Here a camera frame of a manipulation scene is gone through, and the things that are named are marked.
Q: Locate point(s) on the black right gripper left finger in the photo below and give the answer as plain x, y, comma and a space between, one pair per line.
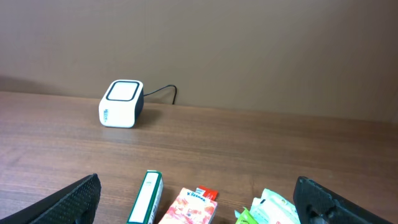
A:
75, 204

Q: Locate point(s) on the dark green small box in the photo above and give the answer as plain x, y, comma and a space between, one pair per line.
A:
147, 201

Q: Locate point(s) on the red stick packet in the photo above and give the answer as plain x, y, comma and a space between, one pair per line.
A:
207, 192

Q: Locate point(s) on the orange small box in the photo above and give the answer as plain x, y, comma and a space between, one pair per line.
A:
190, 208

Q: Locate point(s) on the white barcode scanner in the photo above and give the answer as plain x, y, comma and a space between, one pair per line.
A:
122, 104

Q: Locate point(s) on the teal tissue packet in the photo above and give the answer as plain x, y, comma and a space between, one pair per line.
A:
271, 208

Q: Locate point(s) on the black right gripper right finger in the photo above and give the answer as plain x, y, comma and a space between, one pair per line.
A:
315, 203

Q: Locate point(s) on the green gummy candy bag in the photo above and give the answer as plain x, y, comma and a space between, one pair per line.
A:
244, 217

